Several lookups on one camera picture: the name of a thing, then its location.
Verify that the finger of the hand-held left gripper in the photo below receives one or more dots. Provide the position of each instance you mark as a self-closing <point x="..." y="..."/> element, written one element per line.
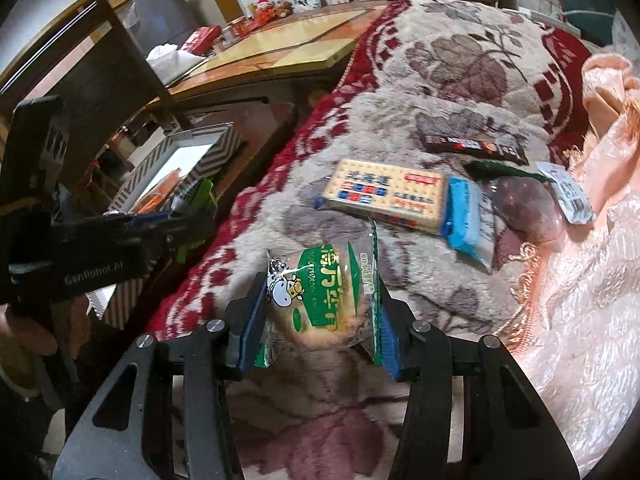
<point x="190" y="225"/>
<point x="145" y="219"/>

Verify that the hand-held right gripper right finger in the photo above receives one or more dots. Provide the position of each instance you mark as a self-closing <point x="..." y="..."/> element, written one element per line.
<point x="389" y="342"/>

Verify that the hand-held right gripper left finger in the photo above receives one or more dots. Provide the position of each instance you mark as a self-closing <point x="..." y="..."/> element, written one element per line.
<point x="247" y="330"/>

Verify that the bright green snack packet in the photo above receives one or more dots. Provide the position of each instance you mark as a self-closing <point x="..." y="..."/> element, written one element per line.
<point x="204" y="195"/>

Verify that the green and white bread packet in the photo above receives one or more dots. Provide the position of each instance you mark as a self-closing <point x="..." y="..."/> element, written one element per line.
<point x="325" y="290"/>

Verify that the chevron striped gift box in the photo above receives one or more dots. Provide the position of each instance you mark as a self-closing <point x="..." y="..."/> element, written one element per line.
<point x="220" y="147"/>

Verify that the blue snack packet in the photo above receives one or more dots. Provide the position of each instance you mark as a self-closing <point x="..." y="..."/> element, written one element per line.
<point x="467" y="225"/>

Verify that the cream cracker packet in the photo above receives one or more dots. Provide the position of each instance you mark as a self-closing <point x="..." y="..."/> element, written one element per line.
<point x="385" y="192"/>

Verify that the clear packet of dark snacks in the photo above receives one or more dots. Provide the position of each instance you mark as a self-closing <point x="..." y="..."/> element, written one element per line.
<point x="530" y="205"/>

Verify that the dark green snack packet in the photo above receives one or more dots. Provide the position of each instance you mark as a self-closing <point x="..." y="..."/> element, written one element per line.
<point x="492" y="167"/>

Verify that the dark brown chocolate bar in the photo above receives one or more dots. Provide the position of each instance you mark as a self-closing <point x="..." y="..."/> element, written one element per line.
<point x="470" y="146"/>

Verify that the white snack packet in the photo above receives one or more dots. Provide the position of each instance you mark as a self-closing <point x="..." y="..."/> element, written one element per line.
<point x="567" y="192"/>

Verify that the person's left hand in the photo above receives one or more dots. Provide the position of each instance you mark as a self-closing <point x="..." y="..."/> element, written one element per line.
<point x="25" y="332"/>

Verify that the orange snack packet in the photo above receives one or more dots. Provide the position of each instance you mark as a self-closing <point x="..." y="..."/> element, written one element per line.
<point x="155" y="195"/>

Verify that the dark wooden chair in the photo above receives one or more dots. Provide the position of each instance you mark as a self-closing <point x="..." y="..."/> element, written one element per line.
<point x="110" y="75"/>

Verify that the red gift box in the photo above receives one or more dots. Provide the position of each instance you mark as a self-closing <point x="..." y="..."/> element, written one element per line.
<point x="200" y="37"/>

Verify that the pink satin fringed cloth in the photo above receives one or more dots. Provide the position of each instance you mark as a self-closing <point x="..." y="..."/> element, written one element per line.
<point x="590" y="310"/>

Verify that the grey refrigerator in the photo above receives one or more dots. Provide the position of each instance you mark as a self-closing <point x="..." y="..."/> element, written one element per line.
<point x="165" y="15"/>

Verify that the glossy wooden table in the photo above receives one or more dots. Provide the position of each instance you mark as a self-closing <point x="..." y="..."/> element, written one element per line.
<point x="300" y="40"/>

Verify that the red plush toy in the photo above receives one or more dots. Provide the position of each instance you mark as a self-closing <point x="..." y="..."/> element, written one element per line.
<point x="262" y="10"/>

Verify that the brown teddy bear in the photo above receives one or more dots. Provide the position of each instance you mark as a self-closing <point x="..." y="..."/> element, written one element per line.
<point x="283" y="8"/>

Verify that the couple portrait photo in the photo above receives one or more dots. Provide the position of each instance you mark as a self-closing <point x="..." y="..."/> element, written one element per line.
<point x="306" y="1"/>

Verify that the red and cream floral blanket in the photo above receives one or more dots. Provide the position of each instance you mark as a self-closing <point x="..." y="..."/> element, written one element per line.
<point x="450" y="75"/>

